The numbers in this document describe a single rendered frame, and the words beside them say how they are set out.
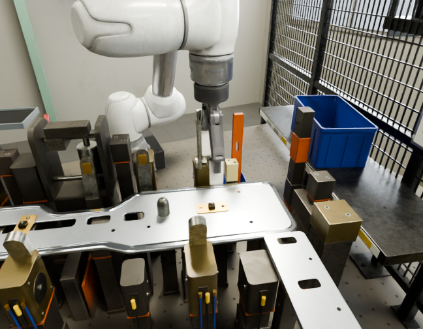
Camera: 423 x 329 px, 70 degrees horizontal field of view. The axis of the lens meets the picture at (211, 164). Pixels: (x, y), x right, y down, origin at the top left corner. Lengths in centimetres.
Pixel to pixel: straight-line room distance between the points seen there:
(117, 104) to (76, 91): 238
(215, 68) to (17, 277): 54
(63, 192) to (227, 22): 70
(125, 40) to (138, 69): 333
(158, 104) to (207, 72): 88
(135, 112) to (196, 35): 95
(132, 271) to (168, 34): 47
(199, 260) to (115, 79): 334
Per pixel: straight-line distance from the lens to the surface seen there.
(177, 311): 98
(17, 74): 379
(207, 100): 63
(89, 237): 79
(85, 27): 53
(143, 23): 52
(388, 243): 78
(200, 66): 61
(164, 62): 133
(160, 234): 75
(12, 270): 72
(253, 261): 72
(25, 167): 98
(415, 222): 87
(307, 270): 70
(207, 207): 81
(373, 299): 110
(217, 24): 58
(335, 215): 75
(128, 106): 146
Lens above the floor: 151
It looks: 31 degrees down
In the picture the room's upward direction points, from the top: straight up
